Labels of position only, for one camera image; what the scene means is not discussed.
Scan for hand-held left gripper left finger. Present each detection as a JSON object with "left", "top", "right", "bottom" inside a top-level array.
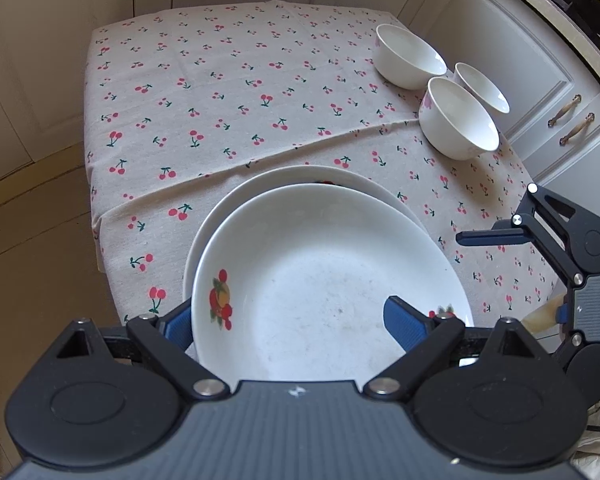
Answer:
[{"left": 32, "top": 299, "right": 231, "bottom": 402}]

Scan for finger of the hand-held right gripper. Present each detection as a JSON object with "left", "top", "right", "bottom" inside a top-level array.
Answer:
[
  {"left": 550, "top": 287, "right": 583, "bottom": 366},
  {"left": 456, "top": 183, "right": 588, "bottom": 287}
]

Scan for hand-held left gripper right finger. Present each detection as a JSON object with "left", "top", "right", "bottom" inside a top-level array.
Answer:
[{"left": 362, "top": 296, "right": 556, "bottom": 402}]

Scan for white bowl pink floral print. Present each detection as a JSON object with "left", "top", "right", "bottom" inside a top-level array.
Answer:
[{"left": 418, "top": 76, "right": 501, "bottom": 161}]

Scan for deep white fruit-print plate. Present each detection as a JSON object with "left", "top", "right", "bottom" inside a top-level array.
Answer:
[{"left": 191, "top": 183, "right": 475, "bottom": 383}]

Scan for plain white bowl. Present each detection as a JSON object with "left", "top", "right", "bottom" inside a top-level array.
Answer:
[
  {"left": 372, "top": 23, "right": 448, "bottom": 90},
  {"left": 453, "top": 62, "right": 511, "bottom": 114}
]

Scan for large white fruit-print plate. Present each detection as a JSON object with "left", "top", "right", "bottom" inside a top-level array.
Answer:
[{"left": 182, "top": 165, "right": 428, "bottom": 306}]

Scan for cherry-print tablecloth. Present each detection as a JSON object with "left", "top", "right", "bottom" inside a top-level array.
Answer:
[{"left": 83, "top": 0, "right": 566, "bottom": 331}]

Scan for bronze cabinet handle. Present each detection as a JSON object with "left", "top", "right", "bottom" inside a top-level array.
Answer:
[
  {"left": 560, "top": 112, "right": 595, "bottom": 147},
  {"left": 547, "top": 95, "right": 581, "bottom": 128}
]

